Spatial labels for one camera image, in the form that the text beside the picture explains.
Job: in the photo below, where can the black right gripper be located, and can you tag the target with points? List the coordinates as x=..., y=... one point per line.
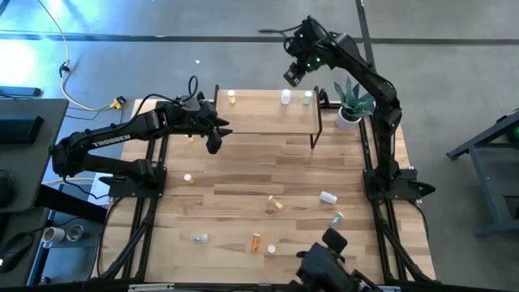
x=310, y=46

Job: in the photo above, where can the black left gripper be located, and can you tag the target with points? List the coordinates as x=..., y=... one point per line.
x=196, y=115

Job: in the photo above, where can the green pill bottle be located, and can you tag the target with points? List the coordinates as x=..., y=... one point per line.
x=308, y=95
x=337, y=219

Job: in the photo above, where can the pale yellow pill bottle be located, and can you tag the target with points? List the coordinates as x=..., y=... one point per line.
x=190, y=138
x=275, y=203
x=231, y=94

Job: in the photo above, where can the orange pill bottle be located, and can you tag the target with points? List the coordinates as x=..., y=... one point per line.
x=271, y=249
x=256, y=243
x=187, y=177

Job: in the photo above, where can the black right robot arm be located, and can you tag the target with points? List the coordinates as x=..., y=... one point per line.
x=365, y=71

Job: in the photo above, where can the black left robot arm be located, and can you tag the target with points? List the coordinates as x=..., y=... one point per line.
x=109, y=140

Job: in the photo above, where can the wooden shelf with black legs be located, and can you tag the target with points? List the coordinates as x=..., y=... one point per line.
x=263, y=117

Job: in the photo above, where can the green plant in white pot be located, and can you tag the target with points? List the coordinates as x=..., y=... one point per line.
x=348, y=119

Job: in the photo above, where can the white paper sheet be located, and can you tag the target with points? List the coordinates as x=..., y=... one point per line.
x=97, y=190

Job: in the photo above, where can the black desk beam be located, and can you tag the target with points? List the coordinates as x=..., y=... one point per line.
x=69, y=204

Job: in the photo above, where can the clear glass cup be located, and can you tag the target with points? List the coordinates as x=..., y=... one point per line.
x=75, y=233

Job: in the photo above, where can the dark grey desk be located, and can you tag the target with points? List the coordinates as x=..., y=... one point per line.
x=24, y=219
x=36, y=170

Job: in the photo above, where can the black box device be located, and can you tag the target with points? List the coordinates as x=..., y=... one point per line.
x=20, y=130

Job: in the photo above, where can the black flat bar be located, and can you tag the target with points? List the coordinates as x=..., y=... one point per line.
x=20, y=91

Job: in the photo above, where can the blue-grey metal cart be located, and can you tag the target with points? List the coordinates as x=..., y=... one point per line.
x=480, y=182

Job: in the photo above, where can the black computer mouse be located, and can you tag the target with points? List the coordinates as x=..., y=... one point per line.
x=16, y=249

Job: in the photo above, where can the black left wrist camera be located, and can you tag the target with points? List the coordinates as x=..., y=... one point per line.
x=214, y=144

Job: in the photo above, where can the black aluminium table frame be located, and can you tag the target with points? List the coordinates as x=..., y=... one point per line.
x=164, y=156

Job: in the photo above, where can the silver metal bracket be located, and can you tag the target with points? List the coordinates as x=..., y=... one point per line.
x=391, y=289
x=150, y=287

